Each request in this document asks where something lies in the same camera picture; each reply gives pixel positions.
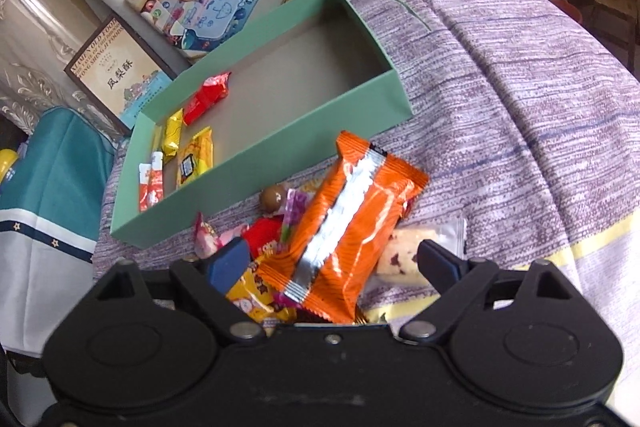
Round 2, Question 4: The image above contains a red white stick packet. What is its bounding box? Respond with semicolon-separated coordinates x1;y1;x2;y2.
147;152;166;208
138;162;152;212

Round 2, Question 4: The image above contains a green cardboard box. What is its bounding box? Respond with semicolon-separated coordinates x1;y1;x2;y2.
110;0;415;251

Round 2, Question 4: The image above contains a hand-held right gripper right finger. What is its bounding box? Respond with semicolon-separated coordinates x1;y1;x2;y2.
399;239;587;344

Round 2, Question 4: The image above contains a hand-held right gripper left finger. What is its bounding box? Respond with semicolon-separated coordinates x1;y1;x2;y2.
90;237;264;344

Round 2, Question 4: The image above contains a yellow bottle cap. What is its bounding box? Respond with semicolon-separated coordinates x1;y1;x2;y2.
0;148;23;188

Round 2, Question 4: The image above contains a red snack packet white print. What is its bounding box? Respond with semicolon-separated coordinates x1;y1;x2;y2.
242;216;288;260

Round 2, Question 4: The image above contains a brown chocolate jelly cup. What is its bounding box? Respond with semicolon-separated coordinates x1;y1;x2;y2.
261;184;290;212

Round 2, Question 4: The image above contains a small yellow snack packet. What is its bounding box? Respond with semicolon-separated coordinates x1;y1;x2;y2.
161;109;185;158

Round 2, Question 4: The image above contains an orange snack packet silver seam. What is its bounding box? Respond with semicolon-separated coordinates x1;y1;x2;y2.
257;130;431;325

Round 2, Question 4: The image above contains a purple striped blanket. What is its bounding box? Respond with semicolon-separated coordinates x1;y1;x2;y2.
92;0;640;338

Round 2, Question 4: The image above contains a yellow cartoon snack packet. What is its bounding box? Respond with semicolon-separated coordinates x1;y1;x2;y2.
225;257;301;328

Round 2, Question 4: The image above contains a yellow snack packet dark label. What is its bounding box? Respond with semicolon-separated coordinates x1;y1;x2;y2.
176;127;215;190

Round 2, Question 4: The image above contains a pink candy packet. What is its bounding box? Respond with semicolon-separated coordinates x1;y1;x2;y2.
193;212;241;260

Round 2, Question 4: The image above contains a purple candy wrapper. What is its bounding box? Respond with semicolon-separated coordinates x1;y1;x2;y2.
280;189;316;253

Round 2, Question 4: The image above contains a brown framed pastry box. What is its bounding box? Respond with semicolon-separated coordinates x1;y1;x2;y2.
64;13;176;138

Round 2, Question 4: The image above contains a clear cookie packet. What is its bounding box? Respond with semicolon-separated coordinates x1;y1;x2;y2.
360;217;468;308

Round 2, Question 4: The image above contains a white lace curtain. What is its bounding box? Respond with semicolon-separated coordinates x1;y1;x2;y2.
0;0;201;128

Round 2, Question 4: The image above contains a teal white cloth bag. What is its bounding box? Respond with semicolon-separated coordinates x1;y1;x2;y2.
0;107;118;353

